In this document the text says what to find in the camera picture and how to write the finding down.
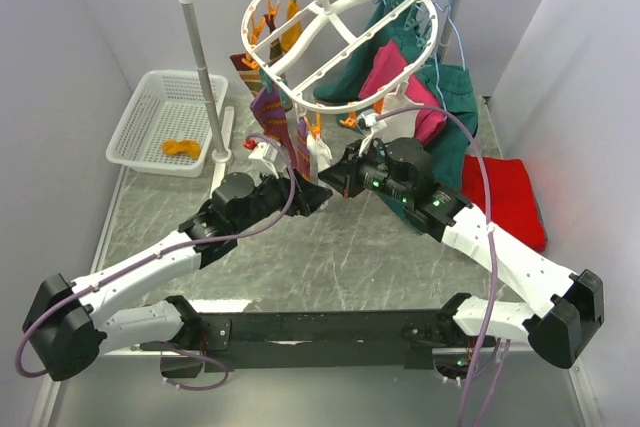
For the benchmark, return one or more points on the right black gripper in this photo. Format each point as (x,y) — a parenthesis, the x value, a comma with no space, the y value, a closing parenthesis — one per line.
(335,174)

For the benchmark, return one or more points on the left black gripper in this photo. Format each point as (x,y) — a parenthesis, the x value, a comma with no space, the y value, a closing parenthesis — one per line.
(307,196)

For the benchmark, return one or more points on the white sock black stripes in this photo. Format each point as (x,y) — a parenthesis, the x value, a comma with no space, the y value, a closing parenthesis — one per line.
(320,156)

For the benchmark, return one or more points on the orange clothespin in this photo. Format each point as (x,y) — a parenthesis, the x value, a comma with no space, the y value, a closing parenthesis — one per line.
(315,124)
(350,121)

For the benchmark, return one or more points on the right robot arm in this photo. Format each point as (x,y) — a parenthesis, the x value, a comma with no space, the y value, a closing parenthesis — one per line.
(559,310)

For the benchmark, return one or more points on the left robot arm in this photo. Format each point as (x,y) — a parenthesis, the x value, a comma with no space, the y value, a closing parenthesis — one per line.
(71,322)

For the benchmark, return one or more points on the white round clip hanger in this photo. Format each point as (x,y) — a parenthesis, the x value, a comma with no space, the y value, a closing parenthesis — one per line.
(297,45)

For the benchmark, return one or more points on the purple orange striped sock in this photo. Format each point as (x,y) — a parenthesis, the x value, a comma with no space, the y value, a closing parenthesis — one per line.
(270,114)

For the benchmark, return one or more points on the orange sock in basket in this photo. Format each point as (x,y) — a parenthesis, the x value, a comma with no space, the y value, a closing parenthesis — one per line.
(187,147)

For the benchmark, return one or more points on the maroon orange striped sock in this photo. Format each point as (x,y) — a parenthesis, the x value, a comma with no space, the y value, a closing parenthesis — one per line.
(250,77)

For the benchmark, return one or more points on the pink garment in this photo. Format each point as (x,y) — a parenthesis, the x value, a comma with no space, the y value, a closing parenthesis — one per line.
(405,92)

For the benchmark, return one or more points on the white plastic basket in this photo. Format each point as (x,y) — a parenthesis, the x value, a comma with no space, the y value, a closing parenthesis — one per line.
(165,105)

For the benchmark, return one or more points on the black base bar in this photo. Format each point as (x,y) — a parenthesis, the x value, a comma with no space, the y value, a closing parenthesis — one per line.
(254,340)

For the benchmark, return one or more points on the green garment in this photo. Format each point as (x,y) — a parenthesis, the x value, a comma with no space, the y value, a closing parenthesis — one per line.
(448,87)

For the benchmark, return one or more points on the red folded cloth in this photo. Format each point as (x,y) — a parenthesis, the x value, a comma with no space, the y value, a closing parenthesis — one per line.
(513,203)

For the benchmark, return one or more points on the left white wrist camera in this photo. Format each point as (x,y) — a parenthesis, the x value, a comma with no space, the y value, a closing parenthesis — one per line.
(261,154)

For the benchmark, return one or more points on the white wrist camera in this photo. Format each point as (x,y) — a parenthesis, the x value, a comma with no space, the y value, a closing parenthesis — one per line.
(261,154)
(371,126)

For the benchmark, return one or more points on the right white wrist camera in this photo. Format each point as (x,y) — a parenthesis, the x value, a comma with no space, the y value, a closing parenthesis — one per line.
(371,126)

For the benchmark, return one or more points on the light blue wire hanger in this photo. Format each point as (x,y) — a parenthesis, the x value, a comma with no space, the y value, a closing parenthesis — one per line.
(448,9)

